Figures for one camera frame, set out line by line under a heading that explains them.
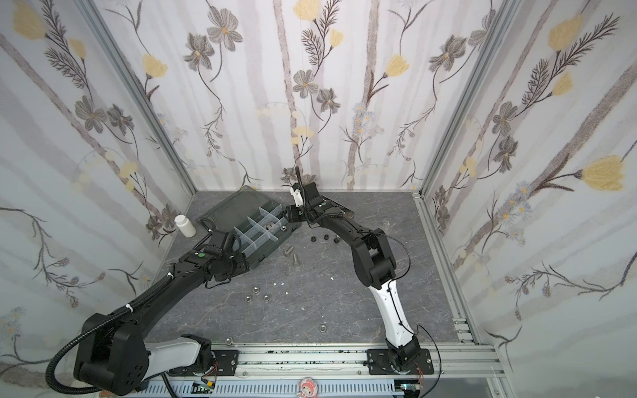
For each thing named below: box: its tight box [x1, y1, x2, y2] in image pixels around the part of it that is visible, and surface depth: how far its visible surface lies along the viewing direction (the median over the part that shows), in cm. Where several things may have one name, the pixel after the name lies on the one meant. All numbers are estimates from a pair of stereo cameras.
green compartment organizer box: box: [201, 185, 303, 270], surface depth 107 cm
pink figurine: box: [296, 376, 318, 398], surface depth 69 cm
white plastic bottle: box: [174, 213, 197, 238], surface depth 101 cm
